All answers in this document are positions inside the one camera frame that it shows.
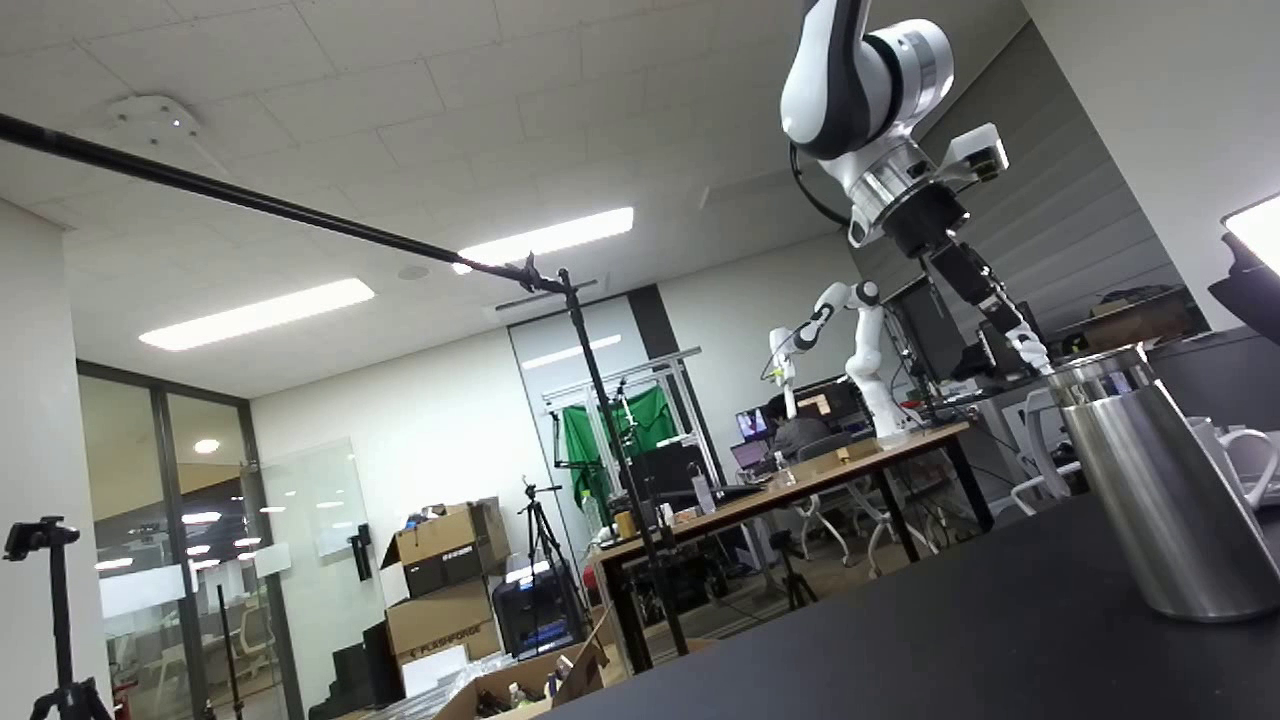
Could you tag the long wooden table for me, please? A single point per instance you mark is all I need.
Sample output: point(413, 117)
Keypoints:
point(824, 470)

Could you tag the rectangular ceiling light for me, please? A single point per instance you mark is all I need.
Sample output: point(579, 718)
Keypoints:
point(259, 313)
point(547, 237)

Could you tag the tall black tripod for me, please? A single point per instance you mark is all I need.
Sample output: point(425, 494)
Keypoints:
point(63, 624)

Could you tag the monitor with purple screen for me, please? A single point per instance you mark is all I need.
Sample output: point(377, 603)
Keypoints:
point(755, 429)

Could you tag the green cloth backdrop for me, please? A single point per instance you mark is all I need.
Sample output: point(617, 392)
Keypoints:
point(645, 421)

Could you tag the black device with bright panel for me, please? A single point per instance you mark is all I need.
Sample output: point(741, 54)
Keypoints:
point(1255, 285)

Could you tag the round white ceiling fixture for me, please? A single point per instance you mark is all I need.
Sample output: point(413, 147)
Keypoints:
point(152, 122)

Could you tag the black computer monitor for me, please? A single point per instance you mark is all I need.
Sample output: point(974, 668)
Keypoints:
point(670, 478)

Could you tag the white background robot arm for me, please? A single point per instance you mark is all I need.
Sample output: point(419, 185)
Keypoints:
point(869, 367)

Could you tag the black boom pole stand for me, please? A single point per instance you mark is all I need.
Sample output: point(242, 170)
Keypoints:
point(265, 200)

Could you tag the medium black tripod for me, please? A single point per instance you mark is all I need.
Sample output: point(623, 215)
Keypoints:
point(547, 544)

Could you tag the small black tripod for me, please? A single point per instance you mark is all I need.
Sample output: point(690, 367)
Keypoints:
point(798, 573)

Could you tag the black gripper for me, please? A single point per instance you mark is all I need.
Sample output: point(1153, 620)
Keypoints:
point(964, 275)

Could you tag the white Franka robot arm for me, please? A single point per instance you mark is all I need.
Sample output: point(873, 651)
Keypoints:
point(907, 67)

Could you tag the open cardboard box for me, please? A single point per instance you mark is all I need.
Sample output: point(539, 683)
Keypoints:
point(524, 683)

